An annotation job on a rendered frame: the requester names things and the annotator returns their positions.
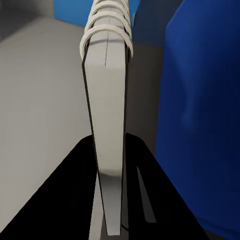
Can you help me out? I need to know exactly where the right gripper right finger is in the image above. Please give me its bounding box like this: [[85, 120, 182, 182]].
[[124, 133, 210, 240]]

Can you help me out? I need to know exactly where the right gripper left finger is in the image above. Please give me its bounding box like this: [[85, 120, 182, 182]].
[[0, 135, 98, 240]]

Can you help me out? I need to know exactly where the notebook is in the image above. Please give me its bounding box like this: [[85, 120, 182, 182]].
[[79, 0, 134, 236]]

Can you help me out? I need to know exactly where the folder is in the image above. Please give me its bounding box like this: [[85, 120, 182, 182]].
[[155, 0, 240, 240]]

